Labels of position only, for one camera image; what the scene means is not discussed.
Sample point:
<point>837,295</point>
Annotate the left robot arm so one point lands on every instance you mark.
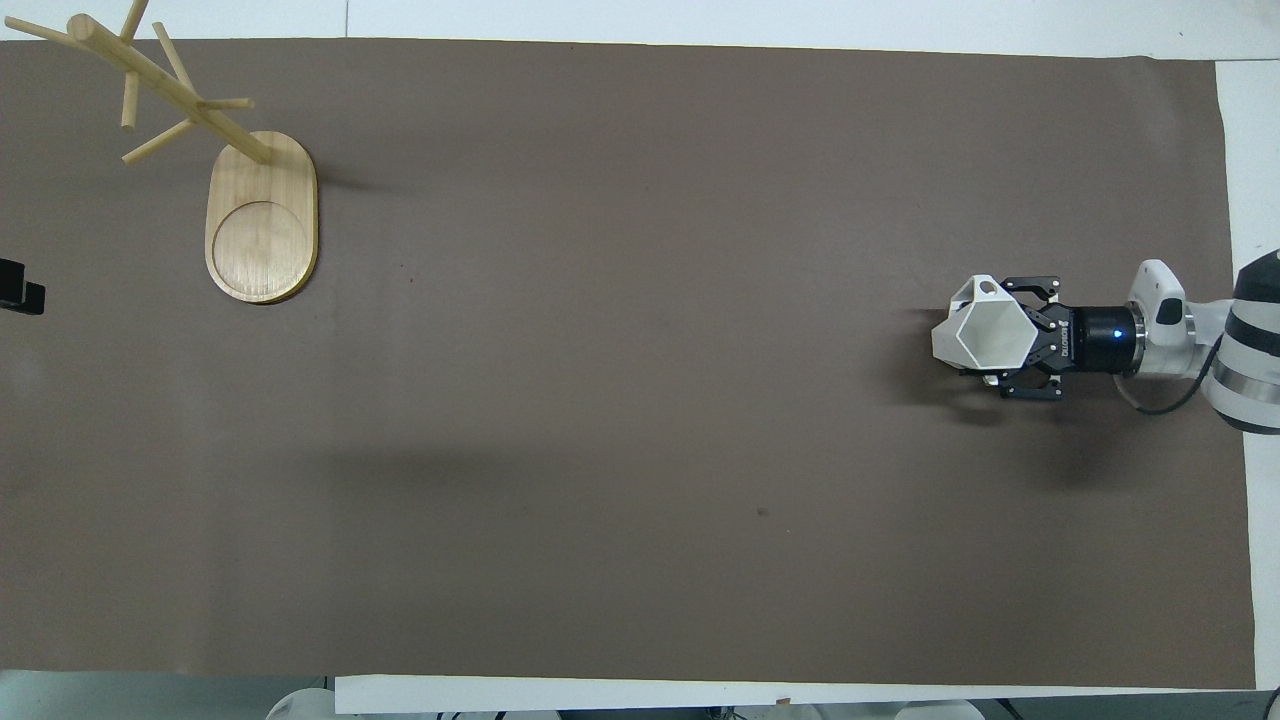
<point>300,706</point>

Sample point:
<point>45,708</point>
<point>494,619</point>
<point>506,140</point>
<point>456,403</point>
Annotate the white faceted cup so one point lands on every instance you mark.
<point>985,335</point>

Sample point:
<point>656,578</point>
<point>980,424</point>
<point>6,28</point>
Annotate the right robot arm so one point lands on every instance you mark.
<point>1250,350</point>

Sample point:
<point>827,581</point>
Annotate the wooden cup rack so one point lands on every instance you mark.
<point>262,230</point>

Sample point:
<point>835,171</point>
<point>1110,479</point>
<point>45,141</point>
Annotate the black stand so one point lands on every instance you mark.
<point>18,288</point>

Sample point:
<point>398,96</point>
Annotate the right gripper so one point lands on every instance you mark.
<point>1098,340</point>

